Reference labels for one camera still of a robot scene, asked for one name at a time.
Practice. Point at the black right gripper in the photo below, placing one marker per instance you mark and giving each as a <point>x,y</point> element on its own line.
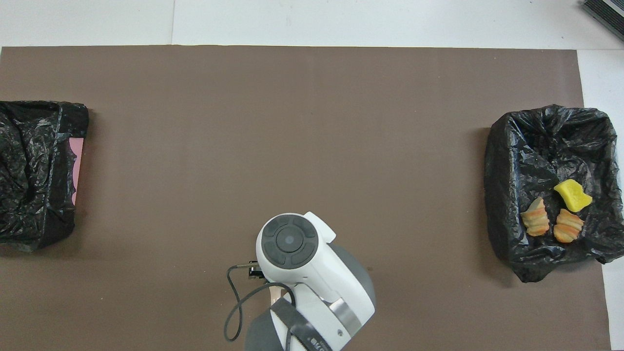
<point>257,271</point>

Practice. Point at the beige brush black bristles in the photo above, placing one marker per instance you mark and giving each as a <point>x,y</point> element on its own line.
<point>276,294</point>

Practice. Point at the toy croissant piece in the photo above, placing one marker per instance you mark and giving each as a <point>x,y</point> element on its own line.
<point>535,219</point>
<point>568,226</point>

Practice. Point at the yellow sponge chunk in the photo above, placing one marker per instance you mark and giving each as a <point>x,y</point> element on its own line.
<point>574,195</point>

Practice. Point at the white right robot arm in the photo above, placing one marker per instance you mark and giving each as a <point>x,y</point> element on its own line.
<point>312,273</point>

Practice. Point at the pink bin with black bag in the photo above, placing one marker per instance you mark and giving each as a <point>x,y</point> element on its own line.
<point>34,170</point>

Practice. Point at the brown table mat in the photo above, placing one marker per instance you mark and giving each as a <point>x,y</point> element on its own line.
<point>292,122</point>

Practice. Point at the dark ribbed object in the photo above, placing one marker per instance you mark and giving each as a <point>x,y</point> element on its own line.
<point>607,14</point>

